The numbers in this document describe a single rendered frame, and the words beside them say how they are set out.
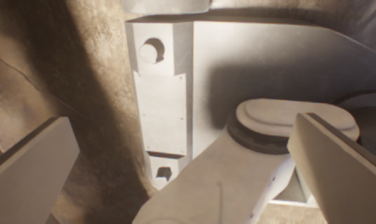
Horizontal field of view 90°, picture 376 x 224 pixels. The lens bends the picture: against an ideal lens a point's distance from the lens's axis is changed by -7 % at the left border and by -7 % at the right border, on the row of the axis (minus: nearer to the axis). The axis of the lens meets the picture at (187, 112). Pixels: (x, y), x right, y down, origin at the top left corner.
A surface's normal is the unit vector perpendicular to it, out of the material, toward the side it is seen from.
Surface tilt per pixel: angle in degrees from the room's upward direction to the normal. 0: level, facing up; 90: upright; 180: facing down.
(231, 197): 90
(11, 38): 0
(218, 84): 0
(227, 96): 0
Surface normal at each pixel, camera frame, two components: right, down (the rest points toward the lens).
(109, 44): -0.17, 0.50
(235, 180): 0.00, -0.86
